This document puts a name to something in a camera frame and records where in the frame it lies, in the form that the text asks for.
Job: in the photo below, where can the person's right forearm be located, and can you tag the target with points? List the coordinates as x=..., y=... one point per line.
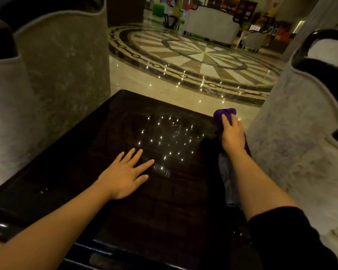
x=255, y=185

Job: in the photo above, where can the person's left forearm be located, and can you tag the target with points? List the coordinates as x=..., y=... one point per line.
x=53, y=224

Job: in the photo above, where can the purple cleaning cloth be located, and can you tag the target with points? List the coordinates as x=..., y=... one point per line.
x=224, y=111

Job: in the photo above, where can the person's left little finger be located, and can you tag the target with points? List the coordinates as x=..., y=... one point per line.
x=119, y=158

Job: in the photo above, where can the black stand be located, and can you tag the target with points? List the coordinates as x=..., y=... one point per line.
x=171, y=21

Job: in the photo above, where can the person's left thumb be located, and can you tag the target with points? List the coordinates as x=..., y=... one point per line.
x=142, y=179

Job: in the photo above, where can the person's right fingers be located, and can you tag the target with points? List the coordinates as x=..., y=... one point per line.
x=226, y=122

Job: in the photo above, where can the white sofa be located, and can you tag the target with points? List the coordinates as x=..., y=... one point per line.
x=211, y=25

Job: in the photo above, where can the dark pillar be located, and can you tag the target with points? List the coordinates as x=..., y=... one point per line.
x=125, y=9

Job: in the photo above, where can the green box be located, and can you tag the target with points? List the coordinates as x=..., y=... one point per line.
x=158, y=10

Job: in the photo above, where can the grey velvet armchair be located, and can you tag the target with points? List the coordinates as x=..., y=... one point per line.
x=8, y=115
x=67, y=64

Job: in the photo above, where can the grey armchair with black frame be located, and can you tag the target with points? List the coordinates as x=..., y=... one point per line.
x=298, y=137

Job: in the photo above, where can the dark glossy wooden table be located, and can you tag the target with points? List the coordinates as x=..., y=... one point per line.
x=157, y=210

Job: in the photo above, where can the person's left middle finger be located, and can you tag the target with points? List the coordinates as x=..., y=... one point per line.
x=137, y=157

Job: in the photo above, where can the grey pillar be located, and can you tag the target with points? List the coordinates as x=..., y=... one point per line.
x=312, y=25

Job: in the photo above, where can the person's right hand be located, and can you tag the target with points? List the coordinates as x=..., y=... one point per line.
x=233, y=137

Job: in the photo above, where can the shelf of colourful goods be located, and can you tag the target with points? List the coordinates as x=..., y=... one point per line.
x=243, y=9

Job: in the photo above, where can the small grey armchair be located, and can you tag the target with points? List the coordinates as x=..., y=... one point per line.
x=255, y=40

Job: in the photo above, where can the person's left hand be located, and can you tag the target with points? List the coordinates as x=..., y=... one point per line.
x=121, y=178

